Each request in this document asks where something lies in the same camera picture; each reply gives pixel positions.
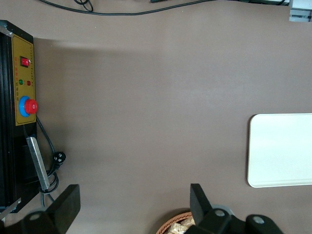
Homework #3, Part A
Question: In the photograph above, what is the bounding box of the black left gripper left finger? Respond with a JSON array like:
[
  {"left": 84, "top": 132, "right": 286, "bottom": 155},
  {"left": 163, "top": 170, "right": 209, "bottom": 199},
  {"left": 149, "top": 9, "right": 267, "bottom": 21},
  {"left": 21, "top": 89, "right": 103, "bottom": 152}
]
[{"left": 20, "top": 184, "right": 81, "bottom": 234}]

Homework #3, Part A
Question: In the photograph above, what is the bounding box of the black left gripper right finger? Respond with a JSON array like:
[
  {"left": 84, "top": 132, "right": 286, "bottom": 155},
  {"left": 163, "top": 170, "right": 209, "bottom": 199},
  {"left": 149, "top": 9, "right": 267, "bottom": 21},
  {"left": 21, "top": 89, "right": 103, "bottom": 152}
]
[{"left": 186, "top": 183, "right": 285, "bottom": 234}]

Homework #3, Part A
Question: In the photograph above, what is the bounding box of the cream plastic tray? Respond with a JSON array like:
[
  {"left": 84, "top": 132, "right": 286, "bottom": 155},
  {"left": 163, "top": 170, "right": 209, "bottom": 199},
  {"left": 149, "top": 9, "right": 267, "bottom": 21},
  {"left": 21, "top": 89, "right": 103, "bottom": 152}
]
[{"left": 247, "top": 113, "right": 312, "bottom": 188}]

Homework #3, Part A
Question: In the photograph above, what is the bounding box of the clear peanut snack pack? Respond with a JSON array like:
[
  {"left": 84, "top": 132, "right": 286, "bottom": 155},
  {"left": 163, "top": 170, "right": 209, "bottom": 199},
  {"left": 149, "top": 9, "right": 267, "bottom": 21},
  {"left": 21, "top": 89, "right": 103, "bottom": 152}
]
[
  {"left": 181, "top": 216, "right": 196, "bottom": 230},
  {"left": 168, "top": 220, "right": 187, "bottom": 234}
]

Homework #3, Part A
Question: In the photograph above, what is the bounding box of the dark brown wicker basket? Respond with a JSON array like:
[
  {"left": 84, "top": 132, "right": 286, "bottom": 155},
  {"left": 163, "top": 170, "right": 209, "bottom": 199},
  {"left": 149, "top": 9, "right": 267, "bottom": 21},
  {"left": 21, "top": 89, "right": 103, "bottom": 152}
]
[{"left": 156, "top": 211, "right": 195, "bottom": 234}]

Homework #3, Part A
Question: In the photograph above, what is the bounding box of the silver metal bar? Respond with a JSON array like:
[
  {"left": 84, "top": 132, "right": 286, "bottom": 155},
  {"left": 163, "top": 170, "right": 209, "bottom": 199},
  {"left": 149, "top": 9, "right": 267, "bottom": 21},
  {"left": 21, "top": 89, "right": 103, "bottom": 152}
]
[{"left": 26, "top": 136, "right": 51, "bottom": 191}]

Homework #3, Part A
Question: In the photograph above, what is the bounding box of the red emergency stop button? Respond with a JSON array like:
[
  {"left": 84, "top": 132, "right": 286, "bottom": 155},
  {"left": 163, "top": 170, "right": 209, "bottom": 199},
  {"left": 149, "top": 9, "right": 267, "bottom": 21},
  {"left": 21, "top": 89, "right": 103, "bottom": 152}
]
[{"left": 19, "top": 95, "right": 39, "bottom": 117}]

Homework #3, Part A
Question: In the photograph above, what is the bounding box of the black machine with yellow panel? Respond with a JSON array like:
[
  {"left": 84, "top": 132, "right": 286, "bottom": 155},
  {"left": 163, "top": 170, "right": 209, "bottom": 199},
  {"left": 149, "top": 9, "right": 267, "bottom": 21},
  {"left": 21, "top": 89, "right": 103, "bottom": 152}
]
[{"left": 0, "top": 19, "right": 39, "bottom": 217}]

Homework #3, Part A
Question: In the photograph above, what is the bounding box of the black power cable with plug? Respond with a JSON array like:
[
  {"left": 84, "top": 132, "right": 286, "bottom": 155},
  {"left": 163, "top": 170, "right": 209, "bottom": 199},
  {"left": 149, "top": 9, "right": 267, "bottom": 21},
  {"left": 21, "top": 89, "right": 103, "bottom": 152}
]
[{"left": 35, "top": 116, "right": 67, "bottom": 208}]

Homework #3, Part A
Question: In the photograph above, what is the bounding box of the long black cable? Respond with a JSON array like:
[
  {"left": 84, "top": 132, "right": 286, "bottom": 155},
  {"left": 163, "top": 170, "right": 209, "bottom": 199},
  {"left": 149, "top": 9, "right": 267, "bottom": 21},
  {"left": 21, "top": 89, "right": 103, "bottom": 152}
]
[{"left": 39, "top": 0, "right": 288, "bottom": 16}]

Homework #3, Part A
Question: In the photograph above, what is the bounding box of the looped black cable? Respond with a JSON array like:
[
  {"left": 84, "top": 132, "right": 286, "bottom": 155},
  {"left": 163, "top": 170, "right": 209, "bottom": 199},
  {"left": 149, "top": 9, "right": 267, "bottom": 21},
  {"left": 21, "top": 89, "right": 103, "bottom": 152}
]
[{"left": 74, "top": 0, "right": 94, "bottom": 13}]

